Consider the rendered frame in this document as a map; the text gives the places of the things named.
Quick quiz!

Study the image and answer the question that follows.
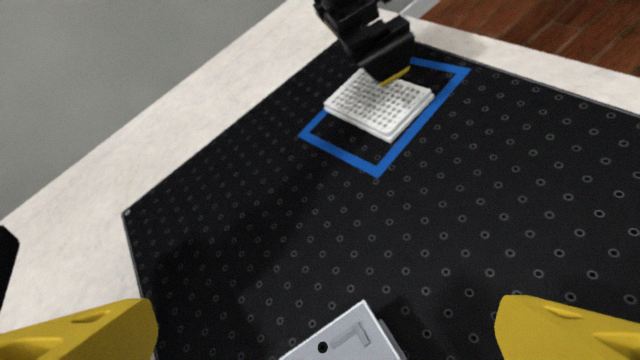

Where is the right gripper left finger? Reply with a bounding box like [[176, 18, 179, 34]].
[[0, 298, 158, 360]]

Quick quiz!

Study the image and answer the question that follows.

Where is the blue tape outline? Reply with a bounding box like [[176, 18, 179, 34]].
[[298, 57, 471, 178]]

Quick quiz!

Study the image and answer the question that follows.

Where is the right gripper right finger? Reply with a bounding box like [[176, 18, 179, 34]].
[[495, 295, 640, 360]]

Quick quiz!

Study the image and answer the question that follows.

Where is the white well plate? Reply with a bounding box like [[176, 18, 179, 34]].
[[324, 69, 434, 143]]

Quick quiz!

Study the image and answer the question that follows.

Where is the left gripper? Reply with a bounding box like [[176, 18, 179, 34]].
[[313, 0, 414, 88]]

